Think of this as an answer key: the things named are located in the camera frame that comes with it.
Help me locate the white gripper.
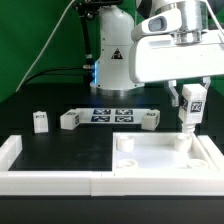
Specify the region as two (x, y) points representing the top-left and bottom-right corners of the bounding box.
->
(129, 31), (224, 107)

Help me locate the white square tabletop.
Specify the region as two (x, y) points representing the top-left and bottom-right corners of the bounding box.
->
(112, 132), (217, 173)

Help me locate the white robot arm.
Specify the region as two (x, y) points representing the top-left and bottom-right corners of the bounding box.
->
(91, 0), (224, 107)

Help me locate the white base tag plate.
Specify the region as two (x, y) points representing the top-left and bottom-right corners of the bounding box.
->
(78, 108), (147, 124)

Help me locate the white U-shaped obstacle fence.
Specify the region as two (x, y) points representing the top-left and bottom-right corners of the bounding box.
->
(0, 135), (224, 196)

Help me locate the black cable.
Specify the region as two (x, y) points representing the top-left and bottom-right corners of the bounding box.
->
(24, 67), (86, 86)

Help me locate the white cable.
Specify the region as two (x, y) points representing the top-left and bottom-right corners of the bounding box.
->
(15, 0), (78, 93)

